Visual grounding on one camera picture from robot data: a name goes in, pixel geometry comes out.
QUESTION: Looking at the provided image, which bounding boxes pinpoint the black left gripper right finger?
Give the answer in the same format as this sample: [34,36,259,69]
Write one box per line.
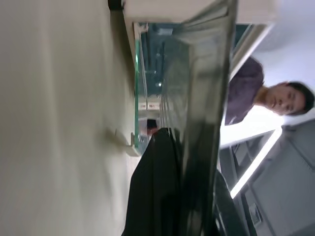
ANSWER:
[213,171,258,236]

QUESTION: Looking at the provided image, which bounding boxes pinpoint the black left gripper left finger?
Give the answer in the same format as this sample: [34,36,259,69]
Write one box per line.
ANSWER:
[120,127,185,236]

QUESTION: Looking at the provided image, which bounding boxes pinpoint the clear plastic bag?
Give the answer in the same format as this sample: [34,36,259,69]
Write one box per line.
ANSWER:
[159,0,240,236]

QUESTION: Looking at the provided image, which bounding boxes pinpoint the cream toaster oven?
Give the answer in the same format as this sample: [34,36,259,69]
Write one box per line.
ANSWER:
[107,0,277,26]

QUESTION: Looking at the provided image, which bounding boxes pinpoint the white ceiling light strip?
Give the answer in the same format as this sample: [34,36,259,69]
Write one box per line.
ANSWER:
[230,127,283,200]

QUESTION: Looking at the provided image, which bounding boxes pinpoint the person in purple shirt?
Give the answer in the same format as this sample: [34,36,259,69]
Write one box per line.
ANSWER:
[224,56,315,126]

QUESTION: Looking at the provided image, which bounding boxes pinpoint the glass partition with cream frame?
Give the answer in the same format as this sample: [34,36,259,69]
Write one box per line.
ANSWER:
[105,21,164,157]

